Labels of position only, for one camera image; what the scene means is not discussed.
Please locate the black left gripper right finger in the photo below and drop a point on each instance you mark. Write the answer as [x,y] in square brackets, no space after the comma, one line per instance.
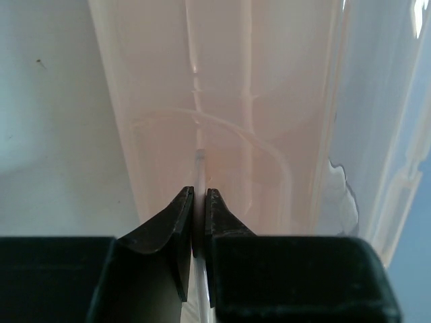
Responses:
[255,278]

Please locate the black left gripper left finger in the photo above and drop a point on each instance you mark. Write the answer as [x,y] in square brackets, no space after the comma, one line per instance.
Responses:
[140,277]

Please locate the pink plastic toolbox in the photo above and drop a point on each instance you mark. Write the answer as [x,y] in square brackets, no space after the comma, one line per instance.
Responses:
[311,118]

